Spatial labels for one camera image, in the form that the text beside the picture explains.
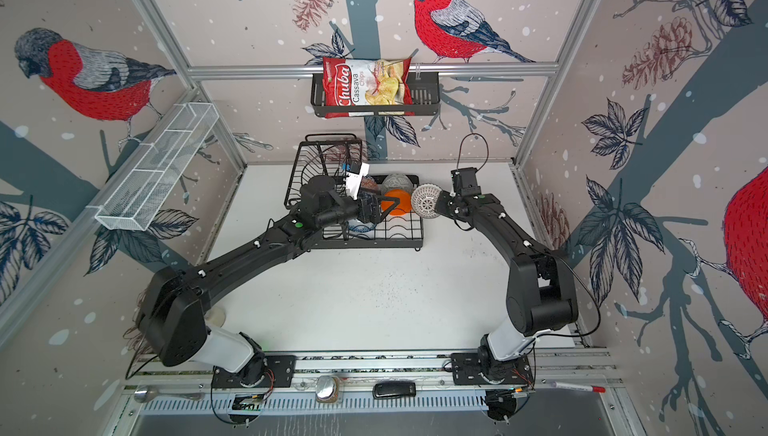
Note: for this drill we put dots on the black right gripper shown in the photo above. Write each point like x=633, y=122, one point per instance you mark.
x=444, y=197

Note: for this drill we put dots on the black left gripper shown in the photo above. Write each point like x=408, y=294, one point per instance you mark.
x=374, y=215

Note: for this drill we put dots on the orange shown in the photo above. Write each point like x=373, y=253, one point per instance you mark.
x=368, y=183

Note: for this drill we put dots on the blue floral bowl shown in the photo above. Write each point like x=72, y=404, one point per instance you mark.
x=359, y=227

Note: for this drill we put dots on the orange plastic bowl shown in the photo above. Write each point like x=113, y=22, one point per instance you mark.
x=396, y=203

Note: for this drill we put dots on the green grey patterned bowl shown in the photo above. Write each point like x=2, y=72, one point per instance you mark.
x=397, y=181

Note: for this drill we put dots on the white brown patterned bowl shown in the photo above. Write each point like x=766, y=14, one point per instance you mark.
x=424, y=199

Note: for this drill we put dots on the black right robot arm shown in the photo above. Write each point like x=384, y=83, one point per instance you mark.
x=540, y=298

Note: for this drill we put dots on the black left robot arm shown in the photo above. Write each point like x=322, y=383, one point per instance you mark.
x=172, y=315

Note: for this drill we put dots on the red cassava chips bag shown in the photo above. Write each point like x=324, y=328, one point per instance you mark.
x=350, y=83

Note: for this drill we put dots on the black remote fob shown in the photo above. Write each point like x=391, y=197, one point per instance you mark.
x=394, y=389

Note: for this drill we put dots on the silver bell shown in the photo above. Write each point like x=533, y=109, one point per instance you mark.
x=327, y=389

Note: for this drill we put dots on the red white pen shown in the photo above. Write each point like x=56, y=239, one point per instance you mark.
x=569, y=386

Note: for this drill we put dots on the metal ladle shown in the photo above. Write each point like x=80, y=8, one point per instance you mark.
x=147, y=394

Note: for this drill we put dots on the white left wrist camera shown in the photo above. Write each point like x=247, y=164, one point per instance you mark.
x=354, y=178

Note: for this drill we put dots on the black wall shelf basket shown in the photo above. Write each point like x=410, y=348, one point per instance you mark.
x=424, y=90

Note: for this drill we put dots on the white wire wall basket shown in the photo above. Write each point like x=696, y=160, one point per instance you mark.
x=142, y=193

